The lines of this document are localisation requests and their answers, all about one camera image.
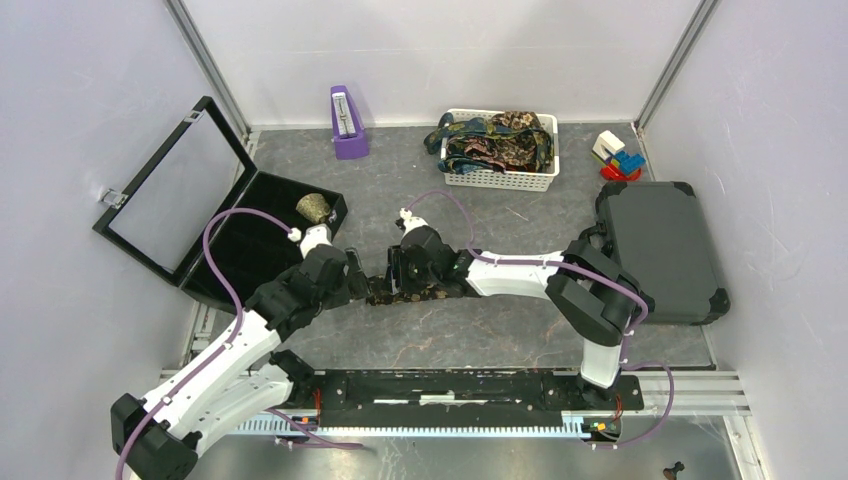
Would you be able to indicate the small black knob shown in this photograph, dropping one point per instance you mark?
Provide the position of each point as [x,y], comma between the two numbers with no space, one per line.
[672,473]

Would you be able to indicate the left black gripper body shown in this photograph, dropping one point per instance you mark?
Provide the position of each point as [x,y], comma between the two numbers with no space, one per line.
[335,296]

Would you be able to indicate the purple metronome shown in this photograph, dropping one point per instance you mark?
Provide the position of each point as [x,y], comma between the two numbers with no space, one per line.
[349,137]

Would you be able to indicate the black display box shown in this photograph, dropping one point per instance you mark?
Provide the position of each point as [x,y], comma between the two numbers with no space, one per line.
[202,183]

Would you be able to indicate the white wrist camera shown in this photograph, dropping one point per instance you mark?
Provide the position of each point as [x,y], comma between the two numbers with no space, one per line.
[412,224]
[313,237]

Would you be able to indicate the black gold floral tie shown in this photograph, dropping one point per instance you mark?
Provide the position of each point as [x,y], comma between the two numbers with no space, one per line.
[381,293]

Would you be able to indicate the white perforated basket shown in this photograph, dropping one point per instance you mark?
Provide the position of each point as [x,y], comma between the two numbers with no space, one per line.
[533,182]

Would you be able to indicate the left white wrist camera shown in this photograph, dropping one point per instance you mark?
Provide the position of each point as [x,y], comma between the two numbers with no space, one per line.
[313,237]

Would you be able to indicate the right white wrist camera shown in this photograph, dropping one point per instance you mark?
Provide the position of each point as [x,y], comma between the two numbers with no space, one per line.
[412,224]

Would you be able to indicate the pile of patterned ties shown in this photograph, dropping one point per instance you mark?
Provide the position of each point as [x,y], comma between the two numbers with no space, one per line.
[511,141]

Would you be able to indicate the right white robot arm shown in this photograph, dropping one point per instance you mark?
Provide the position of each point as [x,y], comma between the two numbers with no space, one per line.
[593,293]

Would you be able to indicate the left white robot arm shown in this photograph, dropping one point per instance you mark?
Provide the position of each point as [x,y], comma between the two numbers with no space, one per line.
[163,434]

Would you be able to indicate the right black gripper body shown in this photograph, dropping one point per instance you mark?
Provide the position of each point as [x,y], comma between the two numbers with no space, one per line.
[405,275]

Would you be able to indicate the rolled gold tie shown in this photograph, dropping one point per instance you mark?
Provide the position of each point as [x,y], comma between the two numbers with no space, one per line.
[315,208]

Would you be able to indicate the dark grey hard case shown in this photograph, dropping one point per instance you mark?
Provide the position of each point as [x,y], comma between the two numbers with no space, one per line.
[658,233]

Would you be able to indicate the colourful toy blocks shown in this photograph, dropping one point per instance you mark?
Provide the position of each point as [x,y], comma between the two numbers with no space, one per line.
[616,163]

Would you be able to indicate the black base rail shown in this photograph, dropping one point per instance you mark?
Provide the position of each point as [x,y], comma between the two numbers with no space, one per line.
[475,398]

